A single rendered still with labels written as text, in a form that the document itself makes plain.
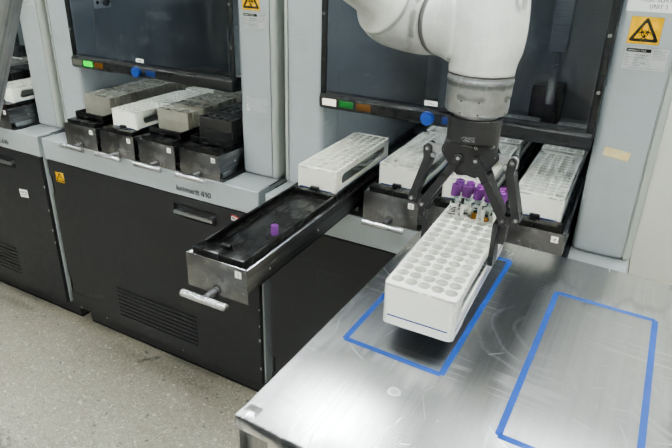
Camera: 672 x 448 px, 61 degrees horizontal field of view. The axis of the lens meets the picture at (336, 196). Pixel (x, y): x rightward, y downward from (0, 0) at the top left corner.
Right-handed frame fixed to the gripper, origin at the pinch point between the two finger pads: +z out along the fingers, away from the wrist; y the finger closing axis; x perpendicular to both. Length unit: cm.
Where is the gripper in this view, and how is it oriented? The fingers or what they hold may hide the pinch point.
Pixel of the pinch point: (458, 240)
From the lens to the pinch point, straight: 91.4
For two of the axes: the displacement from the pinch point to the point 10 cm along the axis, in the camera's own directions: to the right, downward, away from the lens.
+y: 8.9, 2.1, -4.1
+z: -0.3, 9.2, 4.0
